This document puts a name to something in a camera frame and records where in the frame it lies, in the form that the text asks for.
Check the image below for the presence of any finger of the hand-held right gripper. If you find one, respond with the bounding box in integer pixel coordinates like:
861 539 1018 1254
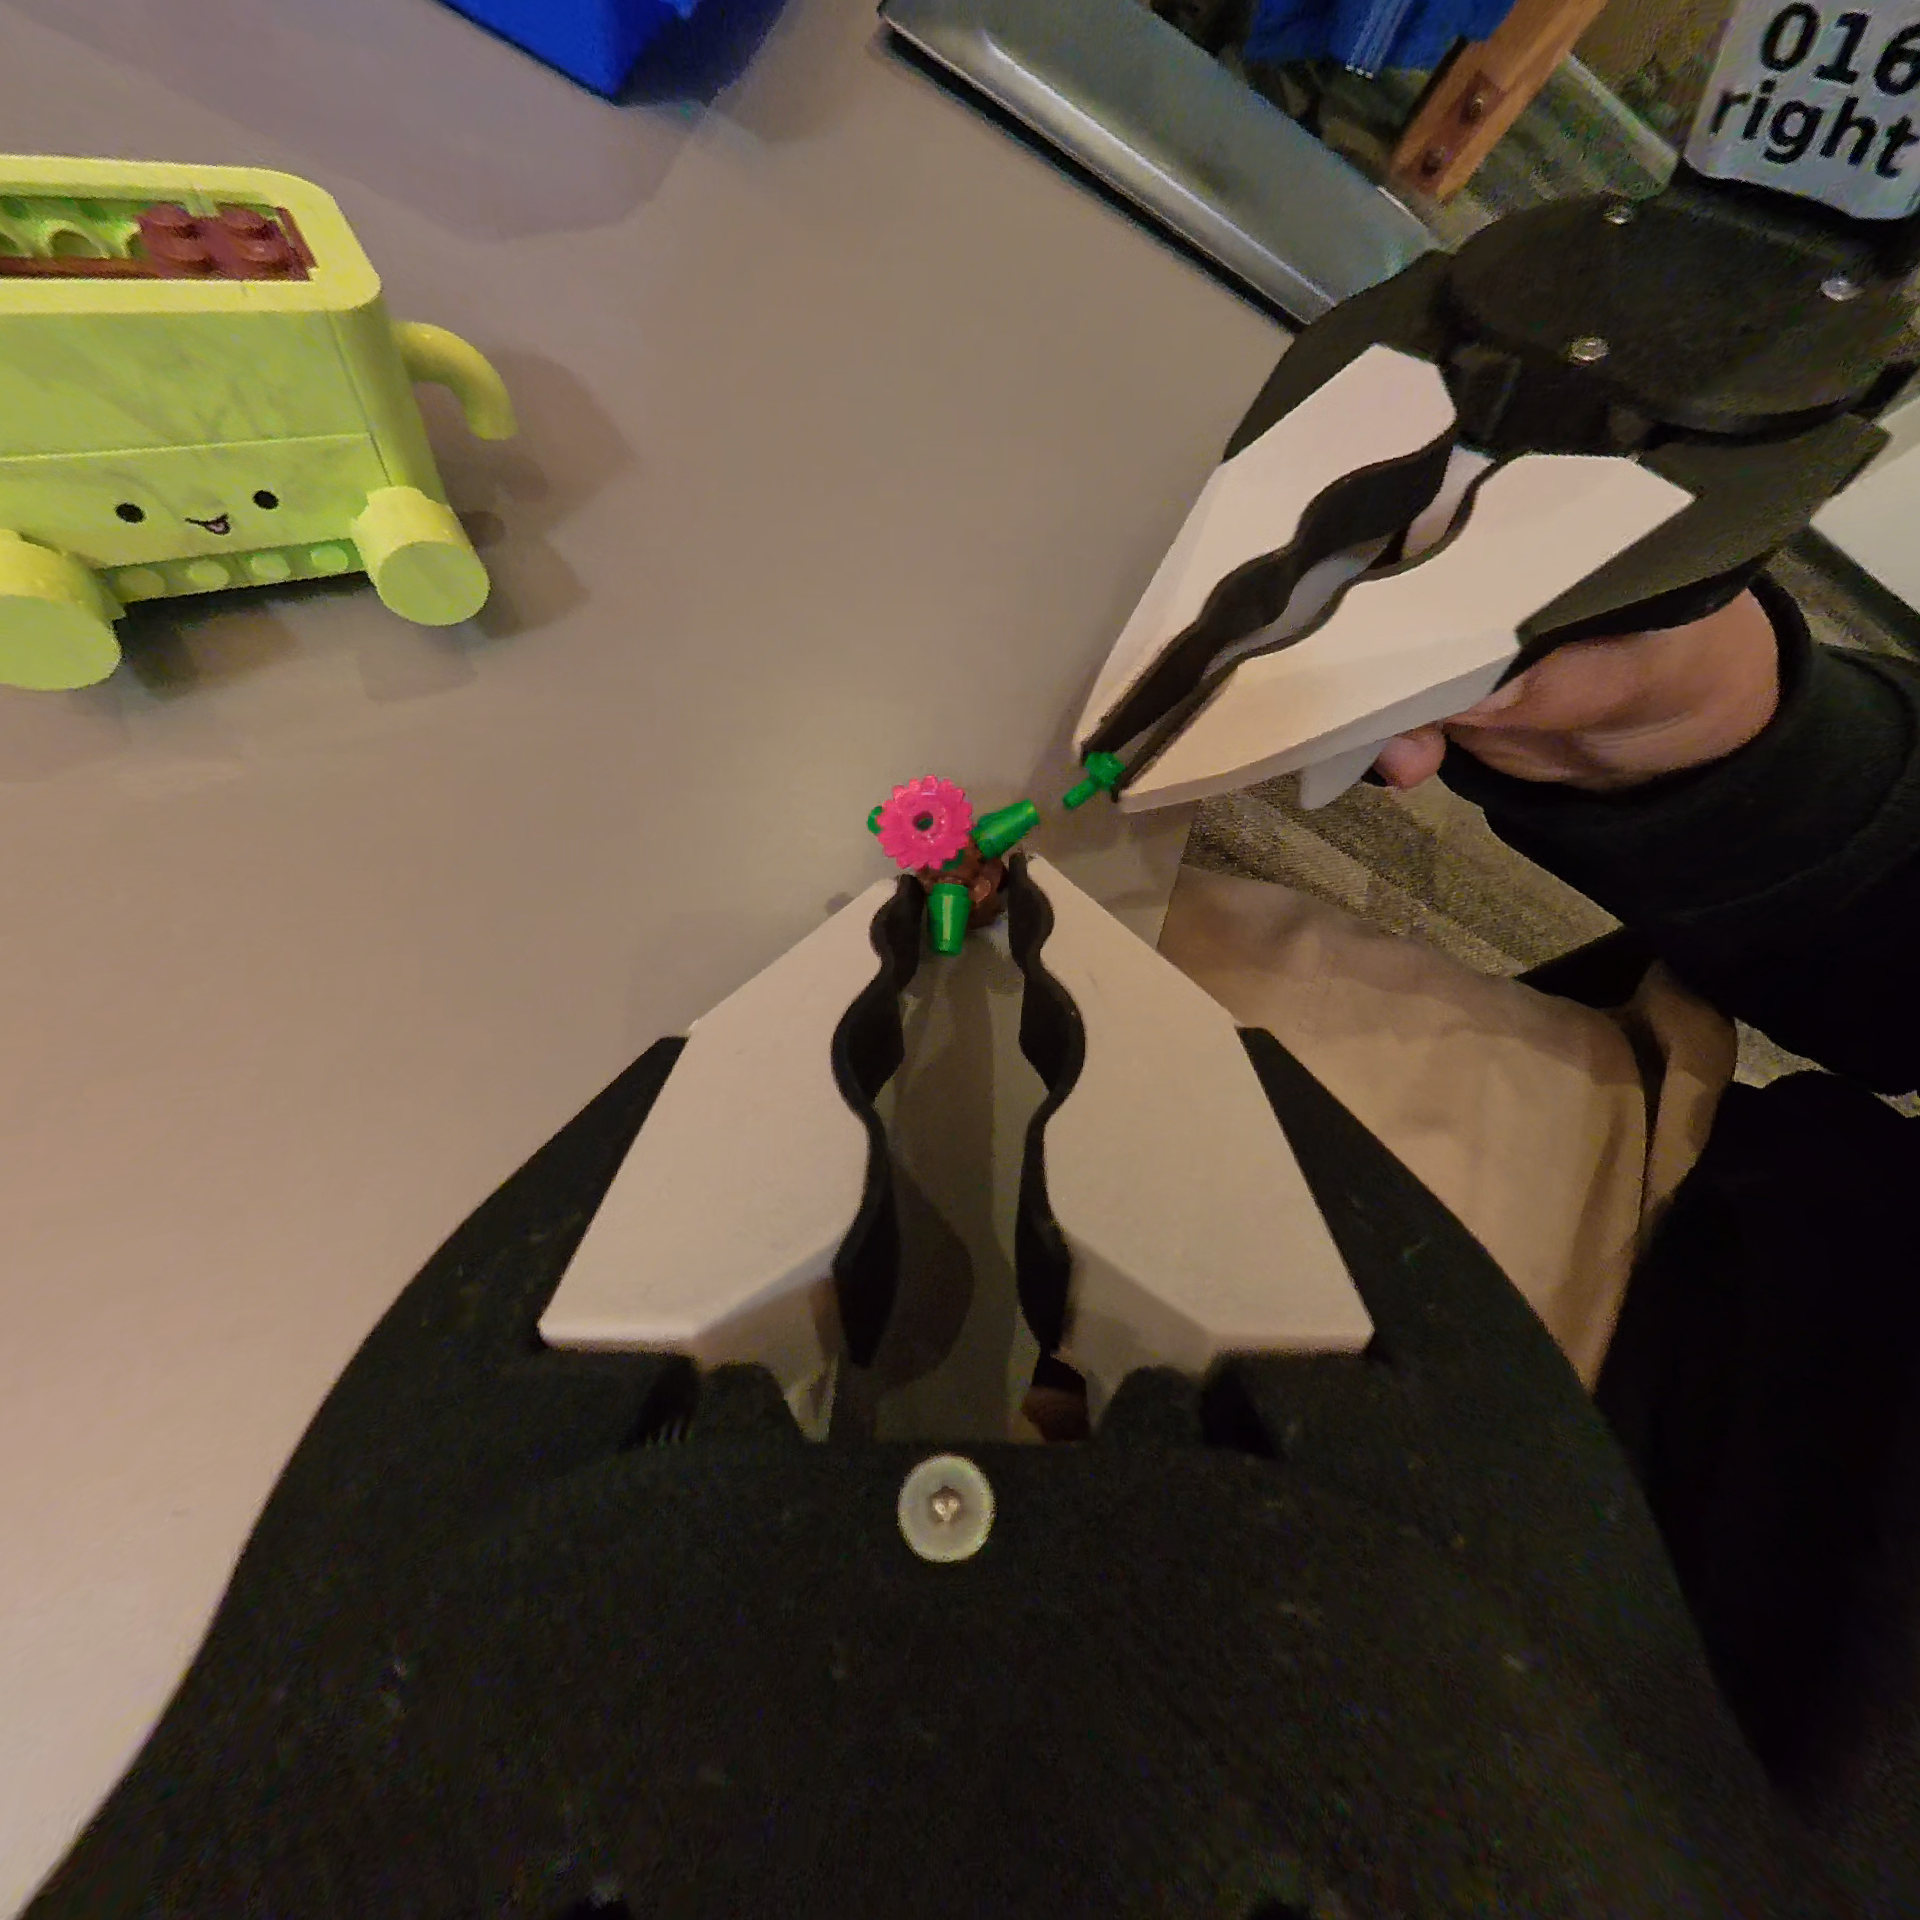
1111 448 1701 817
1074 344 1461 763

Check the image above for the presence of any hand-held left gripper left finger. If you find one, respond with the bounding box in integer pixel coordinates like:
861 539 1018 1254
538 879 915 1446

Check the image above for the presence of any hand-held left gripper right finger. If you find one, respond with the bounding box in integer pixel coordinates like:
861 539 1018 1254
1005 852 1375 1425

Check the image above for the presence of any pink toy brick flower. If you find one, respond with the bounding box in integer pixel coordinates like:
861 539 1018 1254
864 772 1040 961

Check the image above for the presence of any person's right hand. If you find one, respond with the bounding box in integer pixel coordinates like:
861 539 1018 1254
1372 577 1788 799

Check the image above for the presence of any wooden beam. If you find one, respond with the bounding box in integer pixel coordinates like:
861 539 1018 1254
1387 0 1608 204

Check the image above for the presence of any labelled blue plastic bin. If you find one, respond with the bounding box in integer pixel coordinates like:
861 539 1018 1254
442 0 782 99

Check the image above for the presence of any lime green toy brick pot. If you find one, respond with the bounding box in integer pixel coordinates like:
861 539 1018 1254
0 154 518 696

